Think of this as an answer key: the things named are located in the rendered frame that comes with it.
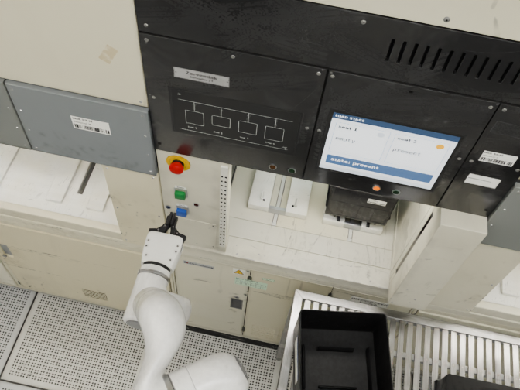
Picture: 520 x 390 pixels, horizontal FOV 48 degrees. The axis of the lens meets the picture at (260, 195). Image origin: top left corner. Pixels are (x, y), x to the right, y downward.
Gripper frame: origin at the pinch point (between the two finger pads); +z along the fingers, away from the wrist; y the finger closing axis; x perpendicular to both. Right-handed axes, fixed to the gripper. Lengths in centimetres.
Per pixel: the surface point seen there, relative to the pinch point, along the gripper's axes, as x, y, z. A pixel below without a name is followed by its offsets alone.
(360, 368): -43, 65, -16
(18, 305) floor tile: -120, -82, 3
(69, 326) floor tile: -120, -56, -2
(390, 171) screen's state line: 31, 54, 9
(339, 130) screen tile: 42, 39, 9
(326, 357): -43, 54, -15
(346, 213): -24, 51, 29
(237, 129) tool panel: 35.2, 15.7, 9.0
